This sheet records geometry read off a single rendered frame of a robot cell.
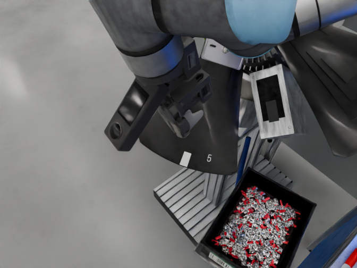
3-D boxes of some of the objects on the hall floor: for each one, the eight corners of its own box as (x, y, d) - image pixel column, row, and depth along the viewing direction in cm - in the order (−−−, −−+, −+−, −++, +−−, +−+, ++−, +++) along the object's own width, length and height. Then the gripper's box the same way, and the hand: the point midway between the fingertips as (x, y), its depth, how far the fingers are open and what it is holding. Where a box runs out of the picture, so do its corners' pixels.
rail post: (310, 243, 143) (412, 159, 81) (317, 249, 141) (427, 169, 79) (305, 248, 141) (406, 167, 79) (312, 254, 139) (421, 177, 77)
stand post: (207, 194, 158) (232, 64, 86) (219, 207, 154) (255, 79, 82) (202, 199, 157) (222, 70, 84) (213, 211, 152) (244, 86, 80)
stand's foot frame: (231, 139, 182) (234, 131, 176) (290, 190, 160) (295, 183, 154) (154, 196, 158) (153, 190, 152) (210, 265, 136) (212, 260, 130)
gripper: (209, 48, 35) (223, 126, 53) (163, 16, 39) (191, 99, 57) (155, 93, 33) (189, 157, 52) (115, 56, 38) (160, 127, 56)
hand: (178, 134), depth 53 cm, fingers closed
